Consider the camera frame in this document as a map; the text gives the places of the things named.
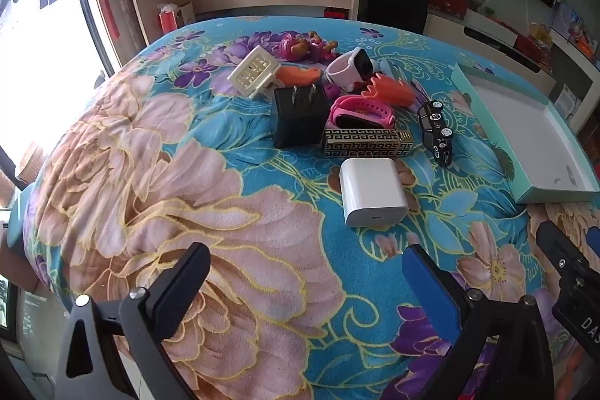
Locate white smartwatch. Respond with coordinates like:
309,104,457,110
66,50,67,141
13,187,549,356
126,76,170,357
325,48,373,92

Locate white desk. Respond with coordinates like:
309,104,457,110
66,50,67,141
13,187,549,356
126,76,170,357
548,27,600,133

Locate orange and blue toy knife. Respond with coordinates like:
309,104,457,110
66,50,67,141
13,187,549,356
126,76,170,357
276,66,322,90

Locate cream socket adapter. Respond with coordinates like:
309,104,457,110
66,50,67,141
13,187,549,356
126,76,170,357
227,45,282,98

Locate red and white gift bag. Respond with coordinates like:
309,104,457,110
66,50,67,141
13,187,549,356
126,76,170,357
157,1,195,37

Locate gold patterned lighter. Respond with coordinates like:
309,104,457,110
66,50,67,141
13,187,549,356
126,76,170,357
322,128,414,159

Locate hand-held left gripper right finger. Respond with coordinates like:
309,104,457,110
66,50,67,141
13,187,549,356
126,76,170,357
402,243,558,400

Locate floral blanket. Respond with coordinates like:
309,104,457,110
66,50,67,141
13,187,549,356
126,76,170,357
21,16,600,400

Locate white charger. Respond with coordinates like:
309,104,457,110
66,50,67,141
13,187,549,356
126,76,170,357
339,157,408,228

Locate teal-edged white box lid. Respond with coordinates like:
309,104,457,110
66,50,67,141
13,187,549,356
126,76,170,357
451,63,600,204

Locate black charger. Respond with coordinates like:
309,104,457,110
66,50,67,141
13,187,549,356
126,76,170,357
273,84,330,149

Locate purple plastic toy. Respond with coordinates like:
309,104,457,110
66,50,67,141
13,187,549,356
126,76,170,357
277,32,311,62

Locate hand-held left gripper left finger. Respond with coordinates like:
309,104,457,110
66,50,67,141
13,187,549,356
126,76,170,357
55,242,212,400

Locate orange and light-blue toy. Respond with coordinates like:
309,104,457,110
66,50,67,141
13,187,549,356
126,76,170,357
361,58,423,108

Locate white flat box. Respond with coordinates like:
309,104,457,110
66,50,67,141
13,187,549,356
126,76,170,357
464,9,519,47

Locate red floral gift box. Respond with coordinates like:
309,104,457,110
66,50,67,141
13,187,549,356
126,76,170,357
429,0,470,19

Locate red flat gift box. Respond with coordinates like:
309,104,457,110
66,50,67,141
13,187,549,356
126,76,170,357
513,33,554,63

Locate black toy car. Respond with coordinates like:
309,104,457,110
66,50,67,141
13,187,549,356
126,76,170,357
417,100,455,168

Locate cream television stand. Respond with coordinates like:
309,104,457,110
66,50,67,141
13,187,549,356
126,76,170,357
424,9,558,101

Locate pink smartwatch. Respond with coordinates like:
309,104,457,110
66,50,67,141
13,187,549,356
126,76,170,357
329,94,397,133

